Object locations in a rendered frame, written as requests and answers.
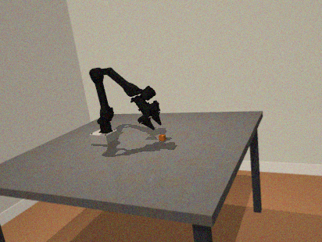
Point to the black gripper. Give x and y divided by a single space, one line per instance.
145 118

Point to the orange block with black square mark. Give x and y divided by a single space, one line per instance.
162 137

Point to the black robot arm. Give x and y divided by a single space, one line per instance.
106 113

